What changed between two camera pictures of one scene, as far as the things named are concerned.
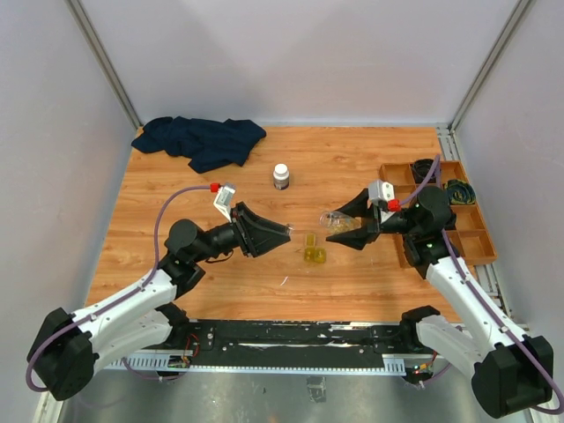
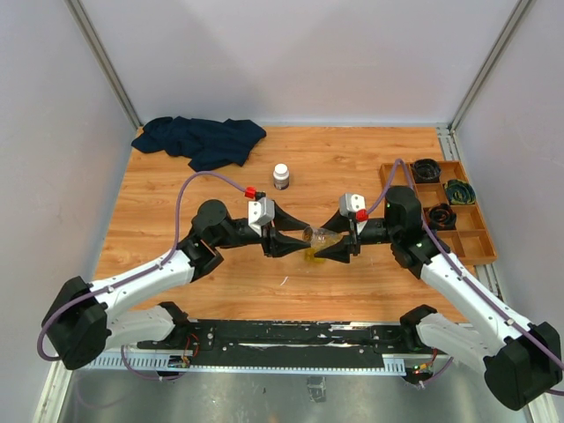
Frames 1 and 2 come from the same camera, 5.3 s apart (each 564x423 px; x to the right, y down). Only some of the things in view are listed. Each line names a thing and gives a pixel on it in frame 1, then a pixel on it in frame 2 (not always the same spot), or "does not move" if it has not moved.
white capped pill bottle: [281, 177] does not move
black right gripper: [358, 207] to [339, 251]
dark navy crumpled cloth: [204, 144] does not move
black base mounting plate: [295, 341] does not move
